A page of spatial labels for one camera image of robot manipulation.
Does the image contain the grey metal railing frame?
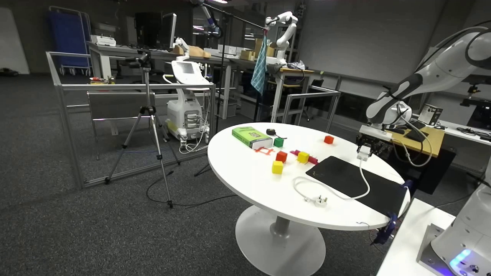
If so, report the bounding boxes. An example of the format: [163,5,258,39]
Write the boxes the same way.
[45,51,220,191]

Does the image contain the small white background robot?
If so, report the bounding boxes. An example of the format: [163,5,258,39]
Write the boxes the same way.
[264,11,299,68]

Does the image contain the wooden desk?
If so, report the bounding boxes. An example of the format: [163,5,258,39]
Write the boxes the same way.
[368,122,448,160]

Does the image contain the grey background table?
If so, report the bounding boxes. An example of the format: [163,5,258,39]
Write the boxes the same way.
[269,66,344,126]

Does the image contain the long background workbench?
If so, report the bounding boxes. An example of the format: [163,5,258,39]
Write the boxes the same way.
[89,43,267,122]

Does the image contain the black boom stand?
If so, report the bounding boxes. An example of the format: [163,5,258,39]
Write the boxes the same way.
[197,0,267,135]

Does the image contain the white machine on cart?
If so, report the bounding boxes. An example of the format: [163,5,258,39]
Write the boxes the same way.
[161,59,215,155]

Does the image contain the white table pedestal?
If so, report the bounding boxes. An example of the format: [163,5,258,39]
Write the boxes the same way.
[235,204,329,276]

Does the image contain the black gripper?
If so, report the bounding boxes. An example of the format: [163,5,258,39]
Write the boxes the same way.
[365,123,393,146]

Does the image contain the black camera tripod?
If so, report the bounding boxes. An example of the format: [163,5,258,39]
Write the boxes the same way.
[105,53,175,211]

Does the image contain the green book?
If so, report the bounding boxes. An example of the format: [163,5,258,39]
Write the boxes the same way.
[230,126,275,151]

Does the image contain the white robot base platform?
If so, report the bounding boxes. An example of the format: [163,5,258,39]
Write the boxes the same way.
[375,198,457,276]

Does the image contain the silver background monitor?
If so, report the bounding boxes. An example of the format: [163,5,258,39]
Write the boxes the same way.
[161,13,180,51]

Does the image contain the teal cloth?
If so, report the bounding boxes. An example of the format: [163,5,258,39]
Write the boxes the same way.
[249,37,270,99]

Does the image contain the pink comb-shaped block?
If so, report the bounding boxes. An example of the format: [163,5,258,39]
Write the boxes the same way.
[289,149,321,166]

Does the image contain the white extension cable power strip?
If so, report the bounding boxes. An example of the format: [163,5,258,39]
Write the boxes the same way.
[292,145,375,209]

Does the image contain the black placemat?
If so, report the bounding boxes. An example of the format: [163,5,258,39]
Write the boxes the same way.
[306,155,411,221]

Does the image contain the blue trolley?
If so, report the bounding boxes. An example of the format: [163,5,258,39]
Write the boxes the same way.
[48,5,92,74]

